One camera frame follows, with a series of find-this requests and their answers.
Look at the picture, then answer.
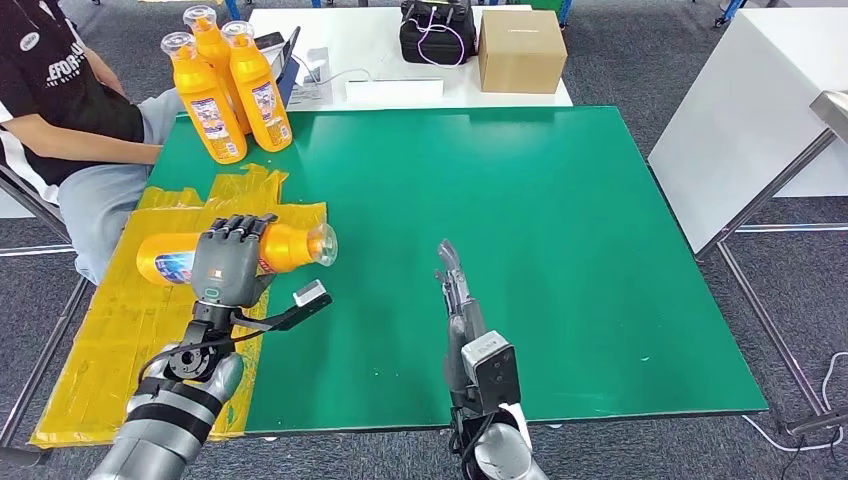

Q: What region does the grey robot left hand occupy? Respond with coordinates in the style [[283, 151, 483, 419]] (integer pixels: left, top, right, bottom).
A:
[[190, 213, 280, 310]]

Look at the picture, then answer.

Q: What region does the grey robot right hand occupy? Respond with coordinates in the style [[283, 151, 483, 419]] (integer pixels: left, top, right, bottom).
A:
[[434, 239, 489, 409]]

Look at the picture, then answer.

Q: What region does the orange detergent bottle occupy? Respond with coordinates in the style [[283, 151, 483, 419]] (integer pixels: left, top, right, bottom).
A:
[[220, 20, 294, 154], [160, 31, 248, 166], [182, 5, 253, 136], [135, 222, 339, 287]]

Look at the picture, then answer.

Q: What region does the green table board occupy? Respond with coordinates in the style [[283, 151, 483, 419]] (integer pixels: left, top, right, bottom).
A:
[[148, 105, 768, 435]]

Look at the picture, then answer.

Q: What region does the yellow taped cardboard sheet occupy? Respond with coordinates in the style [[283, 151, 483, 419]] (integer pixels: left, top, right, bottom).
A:
[[29, 163, 329, 450]]

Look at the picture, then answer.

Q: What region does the tablet with blue cover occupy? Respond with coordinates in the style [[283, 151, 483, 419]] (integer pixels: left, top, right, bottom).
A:
[[274, 26, 303, 107]]

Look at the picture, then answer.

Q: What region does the white paper stand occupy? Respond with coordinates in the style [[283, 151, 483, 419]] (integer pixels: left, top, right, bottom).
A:
[[289, 47, 335, 107]]

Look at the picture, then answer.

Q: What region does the white flat box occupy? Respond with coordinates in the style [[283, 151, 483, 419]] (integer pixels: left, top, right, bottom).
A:
[[345, 78, 445, 106]]

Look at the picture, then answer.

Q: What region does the person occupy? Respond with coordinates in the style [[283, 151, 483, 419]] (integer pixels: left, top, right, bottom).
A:
[[0, 0, 183, 286]]

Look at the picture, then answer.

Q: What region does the brown cardboard box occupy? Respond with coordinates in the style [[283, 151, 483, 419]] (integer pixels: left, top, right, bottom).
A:
[[477, 9, 569, 95]]

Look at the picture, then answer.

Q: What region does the black carry case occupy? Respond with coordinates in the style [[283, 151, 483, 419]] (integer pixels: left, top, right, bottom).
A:
[[399, 0, 478, 66]]

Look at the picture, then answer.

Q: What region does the white panel table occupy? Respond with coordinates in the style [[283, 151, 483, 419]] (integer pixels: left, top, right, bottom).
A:
[[647, 8, 848, 256]]

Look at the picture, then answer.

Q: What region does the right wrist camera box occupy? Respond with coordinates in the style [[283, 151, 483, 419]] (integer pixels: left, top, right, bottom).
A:
[[460, 330, 523, 415]]

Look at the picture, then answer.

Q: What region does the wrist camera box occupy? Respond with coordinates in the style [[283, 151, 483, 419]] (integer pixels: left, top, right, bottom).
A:
[[231, 279, 334, 334], [460, 330, 523, 415]]

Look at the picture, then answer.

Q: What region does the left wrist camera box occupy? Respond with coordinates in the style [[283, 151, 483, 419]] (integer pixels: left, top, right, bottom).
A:
[[231, 279, 334, 334]]

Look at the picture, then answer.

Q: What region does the grey metal chair frame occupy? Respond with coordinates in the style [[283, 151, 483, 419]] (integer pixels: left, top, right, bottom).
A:
[[0, 162, 94, 465]]

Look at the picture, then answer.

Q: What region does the blue metal rack frame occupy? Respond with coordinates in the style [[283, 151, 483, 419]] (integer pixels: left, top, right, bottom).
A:
[[311, 0, 501, 8]]

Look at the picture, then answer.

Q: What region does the pink white cable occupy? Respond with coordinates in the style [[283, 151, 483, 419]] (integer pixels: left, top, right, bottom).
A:
[[407, 6, 468, 68]]

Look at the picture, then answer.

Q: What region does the grey metal table frame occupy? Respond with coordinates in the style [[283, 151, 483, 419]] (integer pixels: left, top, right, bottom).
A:
[[695, 131, 848, 439]]

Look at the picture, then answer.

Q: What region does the white floor cable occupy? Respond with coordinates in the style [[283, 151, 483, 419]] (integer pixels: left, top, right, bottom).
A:
[[738, 351, 848, 456]]

